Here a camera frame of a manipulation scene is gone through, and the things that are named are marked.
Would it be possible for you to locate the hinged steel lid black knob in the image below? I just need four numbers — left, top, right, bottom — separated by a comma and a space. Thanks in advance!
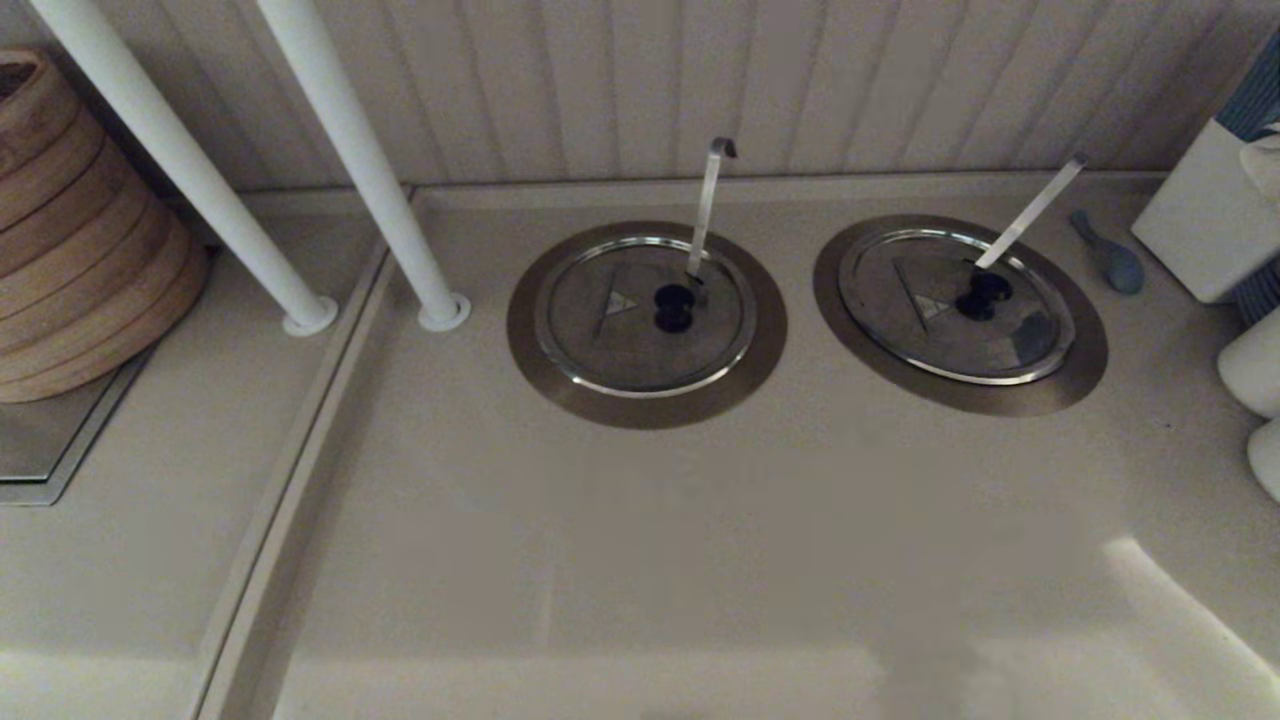
838, 228, 1077, 387

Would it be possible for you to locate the straight steel ladle handle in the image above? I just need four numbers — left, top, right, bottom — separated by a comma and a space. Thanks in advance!
974, 153, 1089, 272

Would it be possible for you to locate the round steel lid black knob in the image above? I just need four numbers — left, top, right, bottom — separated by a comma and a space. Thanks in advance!
532, 236, 758, 399

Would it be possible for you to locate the blue plastic spoon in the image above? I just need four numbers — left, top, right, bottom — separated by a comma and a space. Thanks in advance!
1068, 208, 1147, 297

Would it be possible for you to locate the brushed steel well collar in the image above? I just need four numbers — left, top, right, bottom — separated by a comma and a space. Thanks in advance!
812, 213, 1110, 418
506, 220, 789, 431

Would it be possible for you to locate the white round pole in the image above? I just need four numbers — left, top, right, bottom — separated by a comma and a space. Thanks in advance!
28, 0, 326, 326
255, 0, 461, 321

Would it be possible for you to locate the bamboo steamer stack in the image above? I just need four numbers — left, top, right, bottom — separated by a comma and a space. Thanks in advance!
0, 48, 211, 406

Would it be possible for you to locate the white and teal striped box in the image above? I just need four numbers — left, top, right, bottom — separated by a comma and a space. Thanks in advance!
1132, 35, 1280, 326

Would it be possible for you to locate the metal plate corner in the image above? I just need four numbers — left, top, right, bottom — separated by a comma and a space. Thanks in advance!
0, 345, 156, 508

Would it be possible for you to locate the hooked steel ladle handle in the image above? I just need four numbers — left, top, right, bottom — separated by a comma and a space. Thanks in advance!
686, 136, 739, 283

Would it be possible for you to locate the white pole base ring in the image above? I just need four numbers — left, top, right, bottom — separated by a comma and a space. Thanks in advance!
417, 292, 471, 333
281, 295, 339, 337

